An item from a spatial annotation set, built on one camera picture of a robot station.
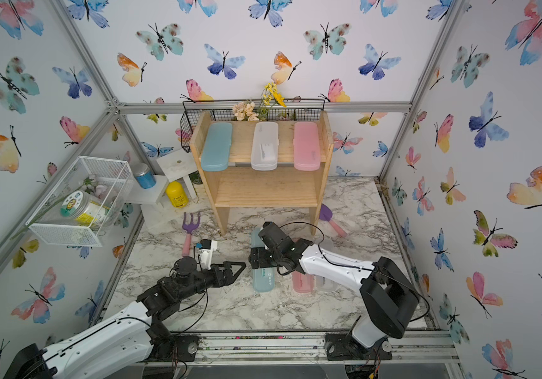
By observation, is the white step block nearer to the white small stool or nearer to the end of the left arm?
the white small stool

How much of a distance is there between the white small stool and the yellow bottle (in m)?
0.02

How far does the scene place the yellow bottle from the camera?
1.01m

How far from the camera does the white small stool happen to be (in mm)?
947

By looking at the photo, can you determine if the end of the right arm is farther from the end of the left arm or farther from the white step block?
the white step block
